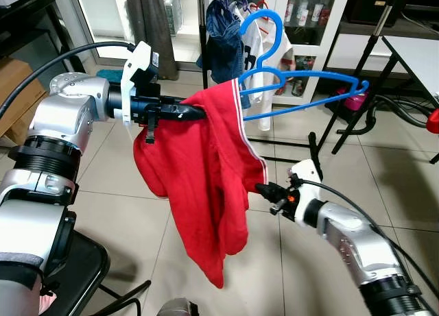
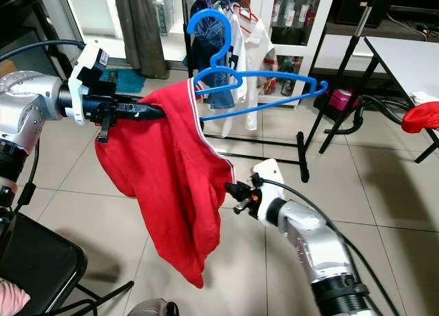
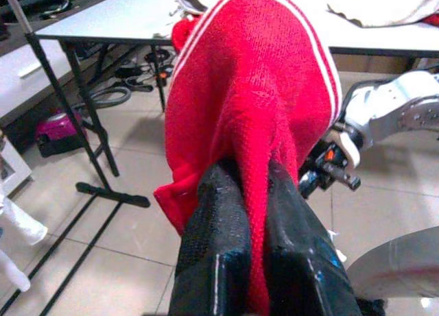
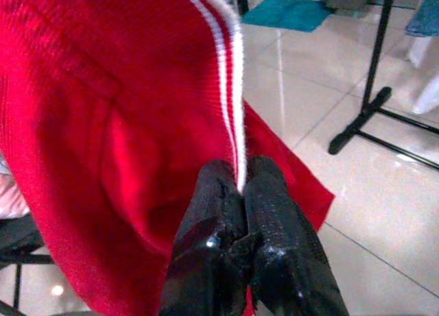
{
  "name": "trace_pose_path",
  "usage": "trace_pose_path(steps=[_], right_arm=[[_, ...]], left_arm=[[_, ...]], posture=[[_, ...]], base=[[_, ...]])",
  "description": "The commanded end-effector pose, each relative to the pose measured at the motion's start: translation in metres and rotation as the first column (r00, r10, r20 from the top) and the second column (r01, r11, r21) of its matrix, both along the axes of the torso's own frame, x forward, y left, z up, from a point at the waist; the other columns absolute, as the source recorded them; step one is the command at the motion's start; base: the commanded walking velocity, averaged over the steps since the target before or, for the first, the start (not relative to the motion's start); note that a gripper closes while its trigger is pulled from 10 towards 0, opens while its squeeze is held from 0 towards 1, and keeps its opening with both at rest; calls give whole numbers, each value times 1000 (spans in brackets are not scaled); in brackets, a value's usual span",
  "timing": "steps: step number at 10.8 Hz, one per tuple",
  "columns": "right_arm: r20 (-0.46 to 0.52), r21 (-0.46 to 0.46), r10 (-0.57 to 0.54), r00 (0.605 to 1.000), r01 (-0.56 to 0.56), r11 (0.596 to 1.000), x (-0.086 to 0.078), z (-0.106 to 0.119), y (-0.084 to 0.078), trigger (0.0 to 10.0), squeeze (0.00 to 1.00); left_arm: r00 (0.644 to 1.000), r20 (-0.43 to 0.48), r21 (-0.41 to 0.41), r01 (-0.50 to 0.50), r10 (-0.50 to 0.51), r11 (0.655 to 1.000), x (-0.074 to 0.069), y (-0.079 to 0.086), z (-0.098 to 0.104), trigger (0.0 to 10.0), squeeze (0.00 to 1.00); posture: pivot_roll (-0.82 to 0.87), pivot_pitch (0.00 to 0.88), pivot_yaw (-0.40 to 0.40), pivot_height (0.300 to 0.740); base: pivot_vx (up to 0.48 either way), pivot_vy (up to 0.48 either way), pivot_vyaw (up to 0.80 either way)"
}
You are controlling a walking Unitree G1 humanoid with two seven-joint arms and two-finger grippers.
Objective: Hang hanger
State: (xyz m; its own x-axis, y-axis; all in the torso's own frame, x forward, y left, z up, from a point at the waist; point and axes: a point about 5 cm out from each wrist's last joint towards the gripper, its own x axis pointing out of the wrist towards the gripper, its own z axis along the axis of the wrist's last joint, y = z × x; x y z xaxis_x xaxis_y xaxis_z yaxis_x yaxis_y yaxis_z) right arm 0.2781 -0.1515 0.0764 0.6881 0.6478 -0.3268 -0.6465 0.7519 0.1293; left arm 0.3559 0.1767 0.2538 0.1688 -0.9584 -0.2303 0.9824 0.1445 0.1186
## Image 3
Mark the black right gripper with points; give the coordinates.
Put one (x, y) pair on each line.
(322, 168)

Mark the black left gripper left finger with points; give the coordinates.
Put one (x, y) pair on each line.
(216, 244)

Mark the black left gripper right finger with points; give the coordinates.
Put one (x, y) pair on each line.
(298, 261)

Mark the red knit sweater white stripes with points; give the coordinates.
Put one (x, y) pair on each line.
(247, 72)

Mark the cream white garment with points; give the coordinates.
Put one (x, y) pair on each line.
(384, 4)

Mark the small red cloth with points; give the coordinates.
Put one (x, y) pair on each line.
(432, 20)

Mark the white shirt red print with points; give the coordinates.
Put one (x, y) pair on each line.
(24, 227)

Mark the magenta canister vacuum cleaner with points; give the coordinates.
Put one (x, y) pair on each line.
(58, 131)

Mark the plain white shirt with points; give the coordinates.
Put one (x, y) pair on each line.
(13, 271)

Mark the white glass door cabinet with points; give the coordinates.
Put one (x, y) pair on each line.
(17, 172)

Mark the white low cabinet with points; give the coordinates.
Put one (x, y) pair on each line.
(20, 76)

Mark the black bench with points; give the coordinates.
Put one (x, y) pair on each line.
(51, 4)

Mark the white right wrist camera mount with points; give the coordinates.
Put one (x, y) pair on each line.
(348, 149)

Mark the silver rail black clothes rack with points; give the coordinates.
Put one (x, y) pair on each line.
(113, 195)

